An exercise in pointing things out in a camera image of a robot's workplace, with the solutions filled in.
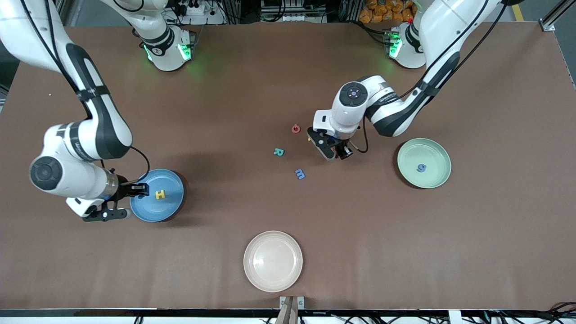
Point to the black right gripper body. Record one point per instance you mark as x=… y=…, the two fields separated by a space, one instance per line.
x=123 y=190

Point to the yellow uppercase letter H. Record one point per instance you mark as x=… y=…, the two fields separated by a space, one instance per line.
x=160 y=195

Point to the blue lowercase letter g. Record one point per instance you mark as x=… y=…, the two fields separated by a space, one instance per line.
x=418 y=167

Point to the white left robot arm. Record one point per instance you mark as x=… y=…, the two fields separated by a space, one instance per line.
x=346 y=117

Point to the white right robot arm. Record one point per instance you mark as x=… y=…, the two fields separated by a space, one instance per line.
x=72 y=175

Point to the blue plate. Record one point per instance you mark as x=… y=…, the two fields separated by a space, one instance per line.
x=162 y=211

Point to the blue lowercase letter m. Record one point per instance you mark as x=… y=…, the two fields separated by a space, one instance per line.
x=300 y=174

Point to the green plate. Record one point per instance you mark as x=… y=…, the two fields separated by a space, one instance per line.
x=432 y=180

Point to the beige plate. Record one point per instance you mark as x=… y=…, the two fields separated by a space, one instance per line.
x=273 y=262

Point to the pink letter Q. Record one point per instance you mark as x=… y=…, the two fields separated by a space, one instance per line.
x=293 y=128

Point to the teal letter R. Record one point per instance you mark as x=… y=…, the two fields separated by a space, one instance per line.
x=277 y=152

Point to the brown table mat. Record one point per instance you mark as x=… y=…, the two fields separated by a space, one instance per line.
x=288 y=90

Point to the orange snack bags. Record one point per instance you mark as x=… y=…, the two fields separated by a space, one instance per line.
x=382 y=11

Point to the white power strip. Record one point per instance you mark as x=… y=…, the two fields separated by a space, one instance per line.
x=193 y=8

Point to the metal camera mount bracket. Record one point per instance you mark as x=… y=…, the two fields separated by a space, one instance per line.
x=290 y=308

